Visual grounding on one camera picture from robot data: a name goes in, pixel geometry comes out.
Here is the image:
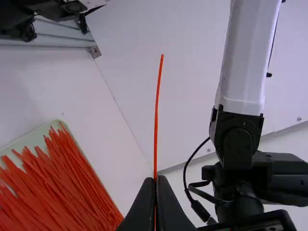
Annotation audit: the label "pale tray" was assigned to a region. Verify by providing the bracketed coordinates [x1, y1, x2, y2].
[0, 119, 74, 162]

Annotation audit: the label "row of orange cable ties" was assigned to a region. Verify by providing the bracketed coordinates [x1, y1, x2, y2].
[0, 122, 125, 231]

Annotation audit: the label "black cable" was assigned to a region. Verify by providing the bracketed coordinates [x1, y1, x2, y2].
[183, 136, 218, 224]

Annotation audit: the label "silver rails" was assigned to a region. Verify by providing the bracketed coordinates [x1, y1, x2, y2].
[0, 14, 102, 60]

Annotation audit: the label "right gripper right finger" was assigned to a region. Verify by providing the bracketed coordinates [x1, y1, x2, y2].
[156, 175, 198, 231]

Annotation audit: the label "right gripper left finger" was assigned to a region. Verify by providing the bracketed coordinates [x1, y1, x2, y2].
[115, 177, 157, 231]

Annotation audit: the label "orange cable tie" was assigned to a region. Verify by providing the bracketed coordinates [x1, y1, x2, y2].
[153, 53, 165, 231]

